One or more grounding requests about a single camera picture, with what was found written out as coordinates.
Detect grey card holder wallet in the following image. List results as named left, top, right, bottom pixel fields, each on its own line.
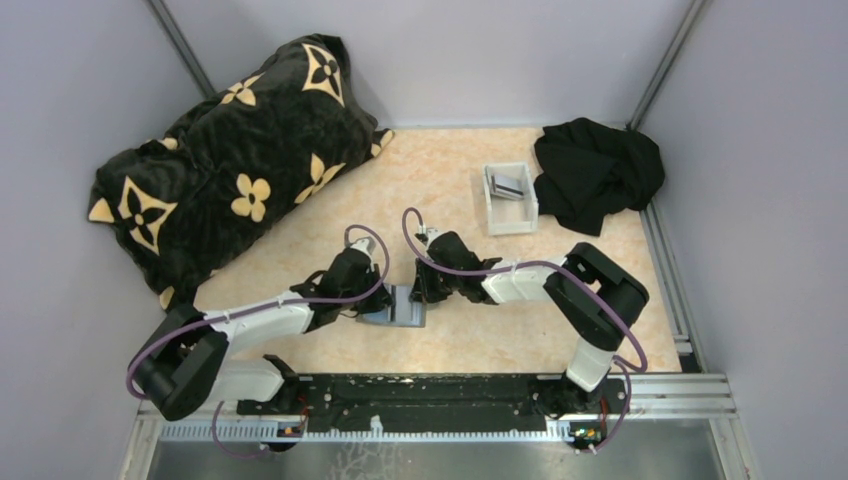
left=355, top=284, right=426, bottom=328

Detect white plastic card tray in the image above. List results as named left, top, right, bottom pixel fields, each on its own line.
left=482, top=162, right=539, bottom=236

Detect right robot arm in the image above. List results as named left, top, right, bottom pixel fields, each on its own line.
left=408, top=228, right=650, bottom=412

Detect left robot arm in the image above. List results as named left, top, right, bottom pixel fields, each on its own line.
left=127, top=238, right=390, bottom=421

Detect grey cards in tray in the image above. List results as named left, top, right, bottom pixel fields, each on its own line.
left=489, top=173, right=525, bottom=201

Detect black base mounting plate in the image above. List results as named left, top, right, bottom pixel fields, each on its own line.
left=237, top=374, right=626, bottom=433

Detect black floral pillow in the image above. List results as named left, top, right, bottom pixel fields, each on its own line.
left=88, top=34, right=394, bottom=307

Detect black crumpled cloth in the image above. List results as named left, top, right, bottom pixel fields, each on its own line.
left=533, top=117, right=666, bottom=237

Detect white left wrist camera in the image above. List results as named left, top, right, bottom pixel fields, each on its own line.
left=346, top=236, right=377, bottom=259

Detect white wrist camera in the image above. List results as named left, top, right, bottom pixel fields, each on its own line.
left=346, top=236, right=377, bottom=259
left=415, top=225, right=442, bottom=249

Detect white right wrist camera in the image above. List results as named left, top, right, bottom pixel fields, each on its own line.
left=415, top=225, right=442, bottom=249

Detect white cable duct strip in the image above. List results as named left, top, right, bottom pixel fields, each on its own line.
left=159, top=416, right=574, bottom=443

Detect aluminium frame rail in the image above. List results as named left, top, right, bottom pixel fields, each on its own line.
left=135, top=372, right=738, bottom=425

